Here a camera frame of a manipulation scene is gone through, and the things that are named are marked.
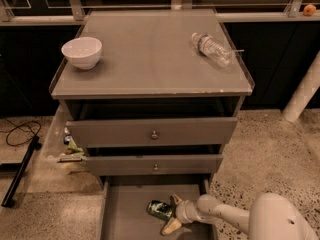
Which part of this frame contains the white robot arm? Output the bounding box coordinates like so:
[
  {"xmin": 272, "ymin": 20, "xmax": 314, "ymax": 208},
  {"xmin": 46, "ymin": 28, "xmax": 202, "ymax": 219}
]
[{"xmin": 162, "ymin": 193, "xmax": 319, "ymax": 240}]

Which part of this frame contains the white ceramic bowl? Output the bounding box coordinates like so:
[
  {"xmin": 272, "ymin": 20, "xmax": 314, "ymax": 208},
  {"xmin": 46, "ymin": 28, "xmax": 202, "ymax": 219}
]
[{"xmin": 61, "ymin": 37, "xmax": 102, "ymax": 70}]

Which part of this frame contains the grey bottom drawer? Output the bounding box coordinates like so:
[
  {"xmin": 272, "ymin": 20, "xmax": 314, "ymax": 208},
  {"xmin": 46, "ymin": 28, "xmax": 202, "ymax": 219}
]
[{"xmin": 97, "ymin": 175, "xmax": 218, "ymax": 240}]

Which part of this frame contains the grey top drawer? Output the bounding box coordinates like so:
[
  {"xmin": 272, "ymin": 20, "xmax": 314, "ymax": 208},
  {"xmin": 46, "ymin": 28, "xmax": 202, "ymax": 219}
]
[{"xmin": 66, "ymin": 117, "xmax": 237, "ymax": 148}]

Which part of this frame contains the clear plastic water bottle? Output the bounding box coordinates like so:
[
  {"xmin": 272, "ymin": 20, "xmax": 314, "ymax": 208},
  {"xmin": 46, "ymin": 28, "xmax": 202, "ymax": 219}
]
[{"xmin": 191, "ymin": 33, "xmax": 232, "ymax": 68}]

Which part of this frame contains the black cable on floor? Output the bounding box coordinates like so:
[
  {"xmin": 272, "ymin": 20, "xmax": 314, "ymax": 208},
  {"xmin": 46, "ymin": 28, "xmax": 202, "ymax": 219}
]
[{"xmin": 0, "ymin": 116, "xmax": 42, "ymax": 148}]

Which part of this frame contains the grey drawer cabinet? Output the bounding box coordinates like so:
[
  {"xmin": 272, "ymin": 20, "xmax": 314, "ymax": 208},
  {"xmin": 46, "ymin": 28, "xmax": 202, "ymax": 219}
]
[{"xmin": 49, "ymin": 9, "xmax": 256, "ymax": 185}]

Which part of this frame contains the grey drawer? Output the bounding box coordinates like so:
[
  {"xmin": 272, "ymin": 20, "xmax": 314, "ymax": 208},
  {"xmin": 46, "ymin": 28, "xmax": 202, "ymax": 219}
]
[
  {"xmin": 97, "ymin": 175, "xmax": 218, "ymax": 240},
  {"xmin": 66, "ymin": 117, "xmax": 237, "ymax": 148},
  {"xmin": 85, "ymin": 154, "xmax": 223, "ymax": 176}
]

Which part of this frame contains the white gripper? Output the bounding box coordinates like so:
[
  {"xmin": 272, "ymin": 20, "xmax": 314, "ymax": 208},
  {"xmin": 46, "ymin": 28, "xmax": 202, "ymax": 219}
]
[{"xmin": 161, "ymin": 194, "xmax": 201, "ymax": 236}]

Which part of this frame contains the white cylindrical post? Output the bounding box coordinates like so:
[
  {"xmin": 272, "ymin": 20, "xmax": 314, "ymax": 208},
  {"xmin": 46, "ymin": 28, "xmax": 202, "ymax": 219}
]
[{"xmin": 282, "ymin": 51, "xmax": 320, "ymax": 122}]

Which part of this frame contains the grey middle drawer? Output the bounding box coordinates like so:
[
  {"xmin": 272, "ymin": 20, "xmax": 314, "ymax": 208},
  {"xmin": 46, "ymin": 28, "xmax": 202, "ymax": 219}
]
[{"xmin": 85, "ymin": 154, "xmax": 223, "ymax": 176}]

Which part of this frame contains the green soda can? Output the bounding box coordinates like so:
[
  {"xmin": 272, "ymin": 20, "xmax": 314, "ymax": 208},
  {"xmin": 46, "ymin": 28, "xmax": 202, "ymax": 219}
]
[{"xmin": 147, "ymin": 200, "xmax": 173, "ymax": 221}]

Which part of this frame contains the metal railing frame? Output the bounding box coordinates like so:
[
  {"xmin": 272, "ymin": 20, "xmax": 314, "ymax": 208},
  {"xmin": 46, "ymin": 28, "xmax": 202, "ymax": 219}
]
[{"xmin": 0, "ymin": 0, "xmax": 320, "ymax": 26}]

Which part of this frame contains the black metal stand leg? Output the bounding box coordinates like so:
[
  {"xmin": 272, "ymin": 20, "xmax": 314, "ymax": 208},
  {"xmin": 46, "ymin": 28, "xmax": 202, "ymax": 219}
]
[{"xmin": 1, "ymin": 136, "xmax": 42, "ymax": 207}]

